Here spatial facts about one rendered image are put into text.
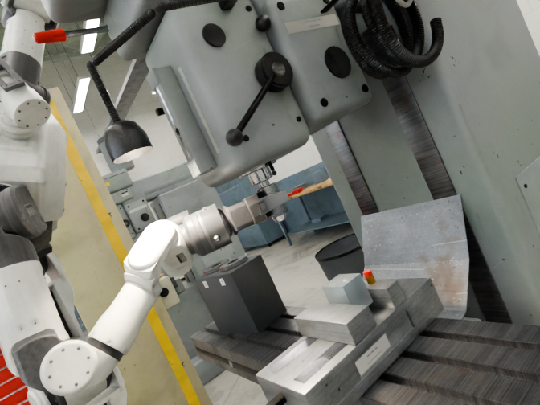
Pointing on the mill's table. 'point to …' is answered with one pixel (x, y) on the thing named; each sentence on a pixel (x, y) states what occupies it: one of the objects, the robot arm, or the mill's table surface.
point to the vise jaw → (336, 322)
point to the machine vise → (402, 289)
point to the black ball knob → (263, 23)
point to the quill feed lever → (275, 63)
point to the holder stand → (240, 295)
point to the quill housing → (227, 85)
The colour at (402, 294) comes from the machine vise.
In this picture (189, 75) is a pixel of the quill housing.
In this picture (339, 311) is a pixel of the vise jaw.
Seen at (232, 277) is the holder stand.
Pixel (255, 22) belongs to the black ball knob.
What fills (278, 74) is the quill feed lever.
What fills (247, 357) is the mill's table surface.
